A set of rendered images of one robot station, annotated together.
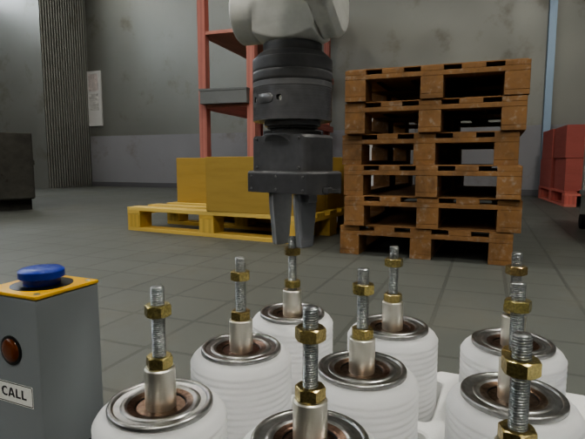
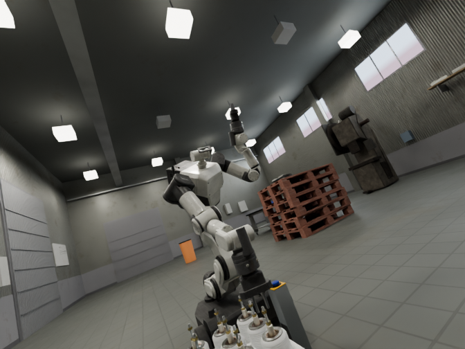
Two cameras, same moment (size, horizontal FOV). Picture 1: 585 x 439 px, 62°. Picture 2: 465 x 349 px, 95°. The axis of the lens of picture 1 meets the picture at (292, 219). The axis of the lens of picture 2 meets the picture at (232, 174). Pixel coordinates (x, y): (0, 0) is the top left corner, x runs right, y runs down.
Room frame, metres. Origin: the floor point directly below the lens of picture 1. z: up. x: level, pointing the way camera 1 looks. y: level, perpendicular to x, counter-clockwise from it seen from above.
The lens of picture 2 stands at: (1.15, -0.59, 0.65)
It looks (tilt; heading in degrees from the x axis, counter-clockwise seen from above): 12 degrees up; 131
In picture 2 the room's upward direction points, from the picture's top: 21 degrees counter-clockwise
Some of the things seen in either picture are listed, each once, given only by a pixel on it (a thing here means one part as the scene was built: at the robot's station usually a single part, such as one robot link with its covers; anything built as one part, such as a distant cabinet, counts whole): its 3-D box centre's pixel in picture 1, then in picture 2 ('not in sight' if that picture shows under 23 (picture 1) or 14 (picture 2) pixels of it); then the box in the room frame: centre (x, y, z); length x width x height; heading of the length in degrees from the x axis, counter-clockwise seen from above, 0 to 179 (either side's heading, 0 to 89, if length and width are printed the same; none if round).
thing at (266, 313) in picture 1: (292, 314); (272, 334); (0.55, 0.00, 0.25); 0.08 x 0.08 x 0.01
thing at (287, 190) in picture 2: not in sight; (304, 201); (-0.81, 3.45, 0.52); 1.40 x 0.96 x 1.04; 69
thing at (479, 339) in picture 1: (512, 344); not in sight; (0.46, -0.22, 0.25); 0.08 x 0.08 x 0.01
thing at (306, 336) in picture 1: (310, 333); not in sight; (0.29, -0.01, 0.32); 0.02 x 0.02 x 0.01; 79
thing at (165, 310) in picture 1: (158, 309); not in sight; (0.34, 0.10, 0.32); 0.02 x 0.02 x 0.01; 88
